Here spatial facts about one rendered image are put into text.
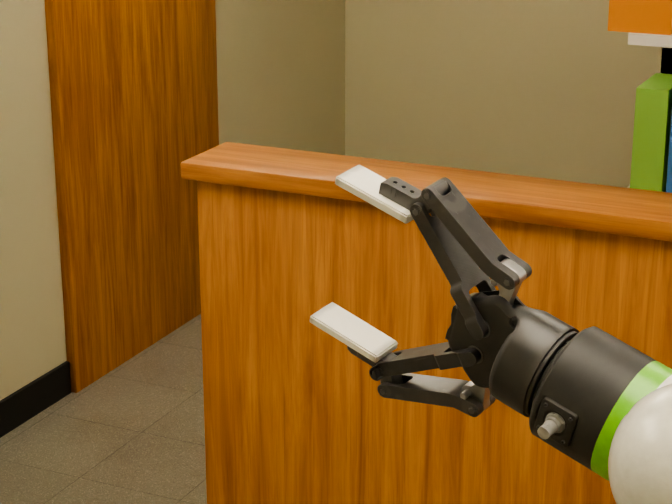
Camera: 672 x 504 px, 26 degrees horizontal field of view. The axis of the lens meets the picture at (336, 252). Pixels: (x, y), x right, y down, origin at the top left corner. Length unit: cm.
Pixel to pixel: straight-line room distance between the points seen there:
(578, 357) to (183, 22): 375
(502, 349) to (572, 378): 6
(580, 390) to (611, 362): 3
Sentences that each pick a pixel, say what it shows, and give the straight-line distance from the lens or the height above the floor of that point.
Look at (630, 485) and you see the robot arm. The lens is 89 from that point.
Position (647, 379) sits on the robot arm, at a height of 136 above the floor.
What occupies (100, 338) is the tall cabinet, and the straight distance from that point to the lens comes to 449.
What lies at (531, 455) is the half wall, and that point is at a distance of 238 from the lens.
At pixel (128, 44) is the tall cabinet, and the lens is 444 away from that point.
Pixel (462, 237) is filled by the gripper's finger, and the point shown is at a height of 144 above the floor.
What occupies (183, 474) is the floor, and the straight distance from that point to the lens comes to 391.
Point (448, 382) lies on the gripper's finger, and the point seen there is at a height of 130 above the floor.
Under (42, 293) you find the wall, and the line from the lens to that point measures 425.
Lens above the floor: 176
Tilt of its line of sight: 18 degrees down
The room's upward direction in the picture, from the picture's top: straight up
